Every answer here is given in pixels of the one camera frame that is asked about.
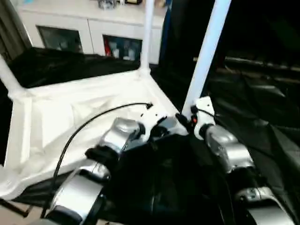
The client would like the white plastic table top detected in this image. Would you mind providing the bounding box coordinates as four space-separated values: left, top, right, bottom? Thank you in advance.
0 67 188 202

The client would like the black plastic mat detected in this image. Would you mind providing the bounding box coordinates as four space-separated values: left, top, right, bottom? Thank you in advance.
0 45 300 225

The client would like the dark metal rod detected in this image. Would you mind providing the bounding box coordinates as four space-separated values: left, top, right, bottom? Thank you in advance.
224 55 300 71

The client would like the black box gold label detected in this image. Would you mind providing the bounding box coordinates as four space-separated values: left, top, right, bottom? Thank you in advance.
158 0 226 67

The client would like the grey ornament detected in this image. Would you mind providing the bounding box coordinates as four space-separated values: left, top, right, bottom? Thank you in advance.
97 0 118 10

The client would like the white glass-door cabinet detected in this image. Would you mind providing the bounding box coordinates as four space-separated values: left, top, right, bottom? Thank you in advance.
17 0 167 66

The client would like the grey curtain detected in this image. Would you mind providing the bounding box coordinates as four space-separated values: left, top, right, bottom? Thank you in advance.
0 0 34 62

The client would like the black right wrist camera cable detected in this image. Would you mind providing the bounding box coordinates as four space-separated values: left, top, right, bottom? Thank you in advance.
196 107 216 117

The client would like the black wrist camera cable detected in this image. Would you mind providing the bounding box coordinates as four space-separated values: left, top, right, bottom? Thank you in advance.
40 101 154 218
196 107 216 117

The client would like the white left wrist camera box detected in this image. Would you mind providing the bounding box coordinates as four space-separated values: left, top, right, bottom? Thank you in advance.
140 108 167 142

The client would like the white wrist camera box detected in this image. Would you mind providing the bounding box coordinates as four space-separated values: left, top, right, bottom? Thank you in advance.
140 108 167 142
190 96 216 141

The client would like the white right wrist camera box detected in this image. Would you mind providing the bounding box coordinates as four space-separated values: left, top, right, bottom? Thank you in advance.
190 96 216 141

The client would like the black left wrist camera cable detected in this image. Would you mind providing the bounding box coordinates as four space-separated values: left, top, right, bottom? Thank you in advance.
40 101 154 218

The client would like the dark metal table frame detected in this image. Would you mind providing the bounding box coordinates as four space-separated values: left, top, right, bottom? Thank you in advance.
0 198 31 218

